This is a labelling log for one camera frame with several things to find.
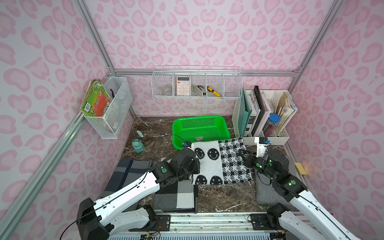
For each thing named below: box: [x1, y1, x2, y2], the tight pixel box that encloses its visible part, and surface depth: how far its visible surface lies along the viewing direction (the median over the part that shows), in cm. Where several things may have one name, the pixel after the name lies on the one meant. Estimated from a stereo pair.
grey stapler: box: [191, 84, 207, 96], surface depth 102 cm
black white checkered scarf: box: [153, 179, 199, 213], surface depth 80 cm
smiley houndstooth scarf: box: [191, 137, 252, 185], surface depth 75 cm
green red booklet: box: [80, 78, 113, 117], surface depth 73 cm
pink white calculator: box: [176, 76, 191, 96], surface depth 97 cm
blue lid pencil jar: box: [262, 113, 281, 137], surface depth 96 cm
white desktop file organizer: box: [232, 90, 290, 145], surface depth 96 cm
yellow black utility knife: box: [207, 86, 224, 97], surface depth 100 cm
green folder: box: [239, 84, 253, 138], surface depth 88 cm
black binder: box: [251, 85, 266, 137], surface depth 92 cm
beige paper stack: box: [275, 91, 299, 136], surface depth 94 cm
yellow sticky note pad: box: [294, 162, 308, 175], surface depth 97 cm
